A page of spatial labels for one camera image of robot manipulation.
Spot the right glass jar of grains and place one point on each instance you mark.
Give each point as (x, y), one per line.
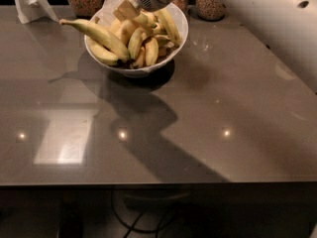
(210, 10)

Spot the long banana over bowl rim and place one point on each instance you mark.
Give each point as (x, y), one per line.
(101, 35)

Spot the short front banana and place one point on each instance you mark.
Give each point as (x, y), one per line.
(152, 51)

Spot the pale peeled-looking banana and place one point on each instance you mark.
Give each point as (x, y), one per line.
(125, 32)

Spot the small front banana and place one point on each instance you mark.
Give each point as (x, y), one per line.
(140, 60)

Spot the centre curved banana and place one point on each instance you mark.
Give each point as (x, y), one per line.
(136, 40)

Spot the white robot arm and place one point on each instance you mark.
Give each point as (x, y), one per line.
(287, 27)

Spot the white ceramic bowl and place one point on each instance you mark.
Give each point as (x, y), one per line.
(166, 48)

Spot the left white paper stand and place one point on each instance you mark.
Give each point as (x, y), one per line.
(32, 10)

